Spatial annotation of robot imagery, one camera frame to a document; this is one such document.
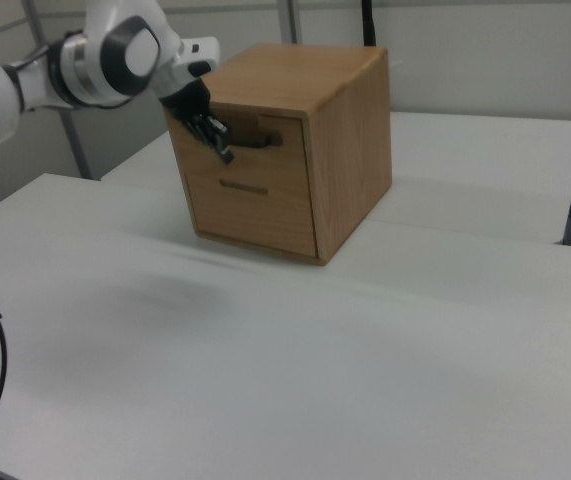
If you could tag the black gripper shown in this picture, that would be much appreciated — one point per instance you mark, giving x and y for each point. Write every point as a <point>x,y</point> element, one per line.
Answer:
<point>187,100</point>

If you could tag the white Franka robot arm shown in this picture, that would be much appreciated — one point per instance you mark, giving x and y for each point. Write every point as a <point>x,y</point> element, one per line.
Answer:
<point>115,55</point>

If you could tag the wooden two-drawer cabinet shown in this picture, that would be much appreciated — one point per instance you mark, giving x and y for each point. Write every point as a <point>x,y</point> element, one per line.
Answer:
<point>325,125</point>

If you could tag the black vertical pole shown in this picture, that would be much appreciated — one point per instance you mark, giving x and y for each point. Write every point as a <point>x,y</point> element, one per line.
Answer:
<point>369,22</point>

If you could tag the grey metal frame post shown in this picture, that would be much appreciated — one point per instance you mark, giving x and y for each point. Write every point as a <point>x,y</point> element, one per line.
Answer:
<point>289,20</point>
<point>77,145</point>

